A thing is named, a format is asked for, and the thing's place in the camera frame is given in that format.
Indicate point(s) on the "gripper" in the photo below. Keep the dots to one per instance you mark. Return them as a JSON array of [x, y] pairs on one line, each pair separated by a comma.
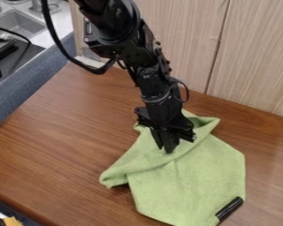
[[165, 114]]

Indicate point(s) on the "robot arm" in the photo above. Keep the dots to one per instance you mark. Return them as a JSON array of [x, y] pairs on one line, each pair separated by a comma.
[[124, 38]]

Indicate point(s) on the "green cloth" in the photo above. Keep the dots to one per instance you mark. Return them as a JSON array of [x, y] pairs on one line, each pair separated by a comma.
[[187, 182]]

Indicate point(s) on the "toy sink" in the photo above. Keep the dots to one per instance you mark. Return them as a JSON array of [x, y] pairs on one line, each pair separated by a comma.
[[18, 23]]

